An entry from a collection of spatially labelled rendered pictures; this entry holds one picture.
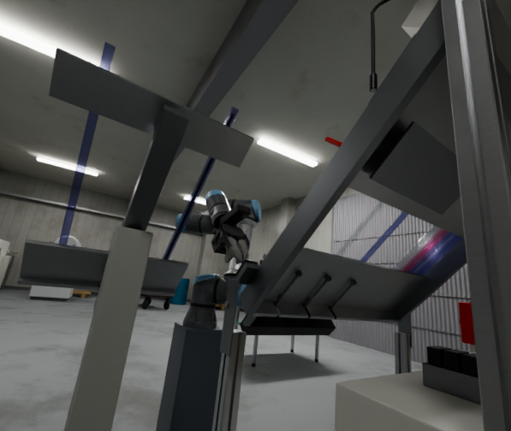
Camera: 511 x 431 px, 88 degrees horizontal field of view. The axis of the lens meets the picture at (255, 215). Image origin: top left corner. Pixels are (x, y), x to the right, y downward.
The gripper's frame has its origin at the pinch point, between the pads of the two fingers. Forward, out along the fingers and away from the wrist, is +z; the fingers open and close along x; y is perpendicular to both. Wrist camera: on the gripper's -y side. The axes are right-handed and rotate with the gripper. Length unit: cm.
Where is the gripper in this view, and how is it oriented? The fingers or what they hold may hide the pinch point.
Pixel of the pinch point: (242, 257)
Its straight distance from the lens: 72.8
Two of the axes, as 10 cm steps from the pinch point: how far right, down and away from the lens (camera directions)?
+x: -8.3, -2.3, -5.1
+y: -4.7, 7.9, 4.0
